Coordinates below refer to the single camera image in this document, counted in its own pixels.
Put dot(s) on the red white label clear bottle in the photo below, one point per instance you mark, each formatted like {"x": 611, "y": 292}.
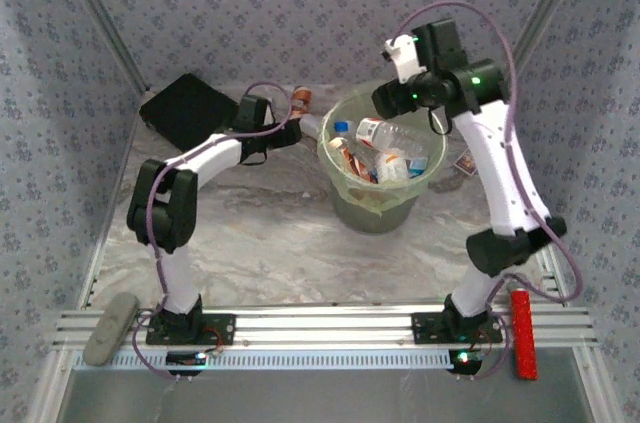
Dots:
{"x": 372, "y": 130}

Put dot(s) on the blue label clear plastic bottle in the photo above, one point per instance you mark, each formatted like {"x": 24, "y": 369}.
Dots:
{"x": 417, "y": 166}

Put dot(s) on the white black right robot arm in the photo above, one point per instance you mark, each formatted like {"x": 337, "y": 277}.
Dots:
{"x": 500, "y": 168}

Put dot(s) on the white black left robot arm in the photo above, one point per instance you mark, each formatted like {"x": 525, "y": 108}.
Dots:
{"x": 215, "y": 153}

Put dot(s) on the plain clear plastic bottle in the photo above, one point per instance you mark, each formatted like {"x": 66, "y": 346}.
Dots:
{"x": 312, "y": 124}

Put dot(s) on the small purple card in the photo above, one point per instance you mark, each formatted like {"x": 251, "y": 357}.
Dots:
{"x": 466, "y": 163}

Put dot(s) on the black rectangular case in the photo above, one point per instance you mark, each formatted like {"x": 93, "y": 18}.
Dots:
{"x": 185, "y": 108}

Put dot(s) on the small black circuit board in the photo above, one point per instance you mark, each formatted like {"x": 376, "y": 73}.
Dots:
{"x": 187, "y": 359}
{"x": 465, "y": 360}

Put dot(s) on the grey oblong pad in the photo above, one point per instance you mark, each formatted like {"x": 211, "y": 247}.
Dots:
{"x": 110, "y": 328}

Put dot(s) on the red glitter microphone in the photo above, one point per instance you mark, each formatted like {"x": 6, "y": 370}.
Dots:
{"x": 524, "y": 338}

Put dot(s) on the grey metal panel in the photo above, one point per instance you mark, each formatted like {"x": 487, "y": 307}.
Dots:
{"x": 320, "y": 398}

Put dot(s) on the aluminium corner post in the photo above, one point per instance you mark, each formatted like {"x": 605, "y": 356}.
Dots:
{"x": 105, "y": 18}
{"x": 542, "y": 18}

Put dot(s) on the aluminium mounting rail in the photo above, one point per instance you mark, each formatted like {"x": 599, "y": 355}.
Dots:
{"x": 325, "y": 325}

